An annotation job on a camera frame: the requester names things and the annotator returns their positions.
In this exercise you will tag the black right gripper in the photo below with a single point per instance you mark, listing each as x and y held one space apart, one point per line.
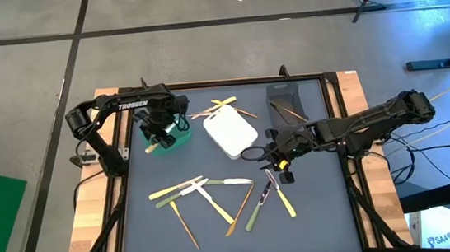
289 144

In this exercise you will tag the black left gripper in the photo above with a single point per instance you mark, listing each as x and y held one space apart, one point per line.
156 122

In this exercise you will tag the wooden utensil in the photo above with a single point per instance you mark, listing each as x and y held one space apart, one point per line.
187 229
237 216

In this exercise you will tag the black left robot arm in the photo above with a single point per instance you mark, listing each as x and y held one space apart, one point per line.
132 105

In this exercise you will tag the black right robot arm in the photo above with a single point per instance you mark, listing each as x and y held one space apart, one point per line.
373 122

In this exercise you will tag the teal plastic bin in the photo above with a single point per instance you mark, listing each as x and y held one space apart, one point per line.
183 142

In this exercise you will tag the grey-blue table mat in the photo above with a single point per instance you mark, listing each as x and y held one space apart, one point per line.
300 218

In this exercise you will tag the white plastic bin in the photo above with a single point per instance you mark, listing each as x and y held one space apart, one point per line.
229 131

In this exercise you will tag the grey plastic bin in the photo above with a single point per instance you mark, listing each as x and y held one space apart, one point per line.
284 93

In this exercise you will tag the black table leg bar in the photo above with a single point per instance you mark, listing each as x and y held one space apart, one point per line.
438 195

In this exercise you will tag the white cardboard box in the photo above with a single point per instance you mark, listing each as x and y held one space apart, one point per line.
438 229

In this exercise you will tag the black aluminium table frame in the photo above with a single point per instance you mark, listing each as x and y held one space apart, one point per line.
245 82

